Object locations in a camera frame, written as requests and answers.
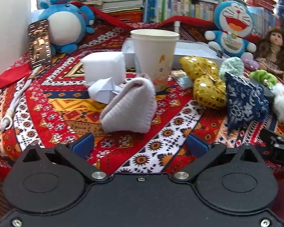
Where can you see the red plastic crate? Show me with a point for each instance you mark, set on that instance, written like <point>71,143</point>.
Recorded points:
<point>128,16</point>

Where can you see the gold sequin heart cushion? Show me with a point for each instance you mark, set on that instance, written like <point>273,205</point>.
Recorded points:
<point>208,89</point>

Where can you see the lime green scrunchie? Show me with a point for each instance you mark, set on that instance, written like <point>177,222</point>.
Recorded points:
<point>264,77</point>

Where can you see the white foam block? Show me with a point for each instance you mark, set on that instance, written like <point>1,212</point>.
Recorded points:
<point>103,65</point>

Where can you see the white pvc pipe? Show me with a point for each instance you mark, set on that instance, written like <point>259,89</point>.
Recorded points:
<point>176,26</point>

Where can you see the blue face mask pack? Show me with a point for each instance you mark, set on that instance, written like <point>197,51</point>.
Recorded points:
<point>184,82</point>

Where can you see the purple small plush toy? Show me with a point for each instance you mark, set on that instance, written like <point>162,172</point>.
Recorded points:
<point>250,64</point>

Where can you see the row of upright books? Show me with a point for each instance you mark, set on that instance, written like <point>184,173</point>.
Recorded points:
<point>187,4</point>

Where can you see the navy floral fabric pouch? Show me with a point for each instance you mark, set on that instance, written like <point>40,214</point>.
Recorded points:
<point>245,102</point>

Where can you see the Doraemon plush toy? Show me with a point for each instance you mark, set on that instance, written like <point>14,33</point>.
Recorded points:
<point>235,23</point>

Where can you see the small candy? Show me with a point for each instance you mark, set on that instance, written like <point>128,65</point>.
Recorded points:
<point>177,74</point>

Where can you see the brown haired doll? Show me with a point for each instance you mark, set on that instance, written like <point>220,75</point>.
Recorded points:
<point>270,52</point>

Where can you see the white shallow cardboard box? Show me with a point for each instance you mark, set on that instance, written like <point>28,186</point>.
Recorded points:
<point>183,48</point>

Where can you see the blue round plush toy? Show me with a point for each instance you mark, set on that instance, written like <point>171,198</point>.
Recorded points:
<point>68,24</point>

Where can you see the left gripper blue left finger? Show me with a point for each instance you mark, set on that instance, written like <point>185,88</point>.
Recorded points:
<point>83,146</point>

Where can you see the crumpled white paper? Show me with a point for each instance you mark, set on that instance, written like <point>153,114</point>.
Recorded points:
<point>104,90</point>

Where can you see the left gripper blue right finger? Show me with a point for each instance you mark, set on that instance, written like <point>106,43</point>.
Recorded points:
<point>196,145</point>

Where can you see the white fluffy plush toy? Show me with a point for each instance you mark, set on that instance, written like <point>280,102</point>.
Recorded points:
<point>278,103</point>

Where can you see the patterned red tablecloth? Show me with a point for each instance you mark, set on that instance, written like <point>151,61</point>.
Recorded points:
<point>129,179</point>

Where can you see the smartphone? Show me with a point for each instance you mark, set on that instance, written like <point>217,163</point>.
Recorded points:
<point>39,44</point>

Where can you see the white paper cup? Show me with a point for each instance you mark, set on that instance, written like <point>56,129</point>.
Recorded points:
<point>154,53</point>

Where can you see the green gingham scrunchie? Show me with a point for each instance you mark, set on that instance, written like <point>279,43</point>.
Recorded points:
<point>233,65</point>

